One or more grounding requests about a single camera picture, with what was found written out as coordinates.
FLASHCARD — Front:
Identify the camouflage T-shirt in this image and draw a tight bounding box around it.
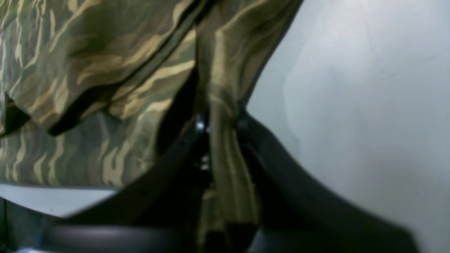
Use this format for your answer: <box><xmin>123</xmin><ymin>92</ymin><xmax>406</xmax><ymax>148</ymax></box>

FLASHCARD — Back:
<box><xmin>1</xmin><ymin>0</ymin><xmax>302</xmax><ymax>253</ymax></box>

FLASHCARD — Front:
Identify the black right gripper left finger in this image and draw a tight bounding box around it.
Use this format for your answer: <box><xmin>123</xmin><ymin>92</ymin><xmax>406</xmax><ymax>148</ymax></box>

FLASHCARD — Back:
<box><xmin>42</xmin><ymin>116</ymin><xmax>211</xmax><ymax>253</ymax></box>

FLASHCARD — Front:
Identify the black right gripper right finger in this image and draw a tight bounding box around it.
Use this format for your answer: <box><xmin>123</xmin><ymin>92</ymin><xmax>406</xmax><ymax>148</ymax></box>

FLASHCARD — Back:
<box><xmin>236</xmin><ymin>109</ymin><xmax>418</xmax><ymax>253</ymax></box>

